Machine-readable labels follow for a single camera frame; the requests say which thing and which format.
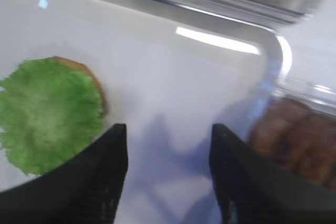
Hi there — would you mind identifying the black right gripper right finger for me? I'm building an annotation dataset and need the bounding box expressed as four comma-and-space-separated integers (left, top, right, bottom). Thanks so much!
209, 124, 335, 223

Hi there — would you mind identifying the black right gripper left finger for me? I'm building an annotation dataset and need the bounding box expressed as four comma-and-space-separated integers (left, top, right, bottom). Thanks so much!
1, 124, 129, 224

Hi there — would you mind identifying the green lettuce leaf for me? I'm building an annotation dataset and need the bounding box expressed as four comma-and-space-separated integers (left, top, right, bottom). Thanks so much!
1, 58, 103, 175

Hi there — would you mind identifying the brown meat patty front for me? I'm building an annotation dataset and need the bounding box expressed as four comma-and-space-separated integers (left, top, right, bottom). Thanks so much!
249, 114, 335, 190

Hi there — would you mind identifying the brown meat patty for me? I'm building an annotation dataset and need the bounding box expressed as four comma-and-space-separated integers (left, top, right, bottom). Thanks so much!
265, 98, 312, 130
249, 114, 335, 190

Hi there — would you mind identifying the clear patty and tomato container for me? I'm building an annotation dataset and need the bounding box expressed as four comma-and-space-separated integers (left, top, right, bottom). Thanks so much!
246, 77, 336, 190

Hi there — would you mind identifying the bun half on tray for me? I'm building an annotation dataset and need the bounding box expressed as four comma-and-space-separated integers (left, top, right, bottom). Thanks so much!
51, 56, 108, 118

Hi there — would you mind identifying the white metal tray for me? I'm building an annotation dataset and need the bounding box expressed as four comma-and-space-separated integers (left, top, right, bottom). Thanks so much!
1, 0, 291, 223

